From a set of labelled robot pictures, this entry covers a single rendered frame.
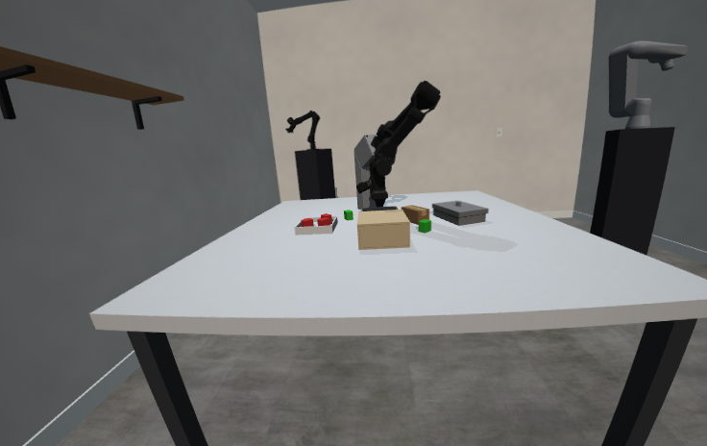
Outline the brown cardboard box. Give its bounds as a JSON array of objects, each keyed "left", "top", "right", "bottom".
[{"left": 402, "top": 205, "right": 429, "bottom": 225}]

